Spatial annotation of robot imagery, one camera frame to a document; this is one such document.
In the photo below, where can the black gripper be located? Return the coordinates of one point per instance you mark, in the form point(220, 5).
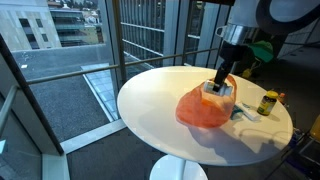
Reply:
point(233, 53)

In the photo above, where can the white round table pedestal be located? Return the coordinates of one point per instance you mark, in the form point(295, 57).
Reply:
point(178, 170)

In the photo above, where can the orange translucent plastic bag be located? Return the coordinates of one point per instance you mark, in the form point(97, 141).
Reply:
point(203, 111)

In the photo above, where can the yellow bin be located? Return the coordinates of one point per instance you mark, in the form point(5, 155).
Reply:
point(316, 128)

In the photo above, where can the dark bottle with yellow cap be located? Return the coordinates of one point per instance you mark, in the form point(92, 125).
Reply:
point(266, 104)

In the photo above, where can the small orange capped bottle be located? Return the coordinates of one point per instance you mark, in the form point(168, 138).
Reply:
point(282, 98)

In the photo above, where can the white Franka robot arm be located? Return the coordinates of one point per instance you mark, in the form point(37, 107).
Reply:
point(266, 16)

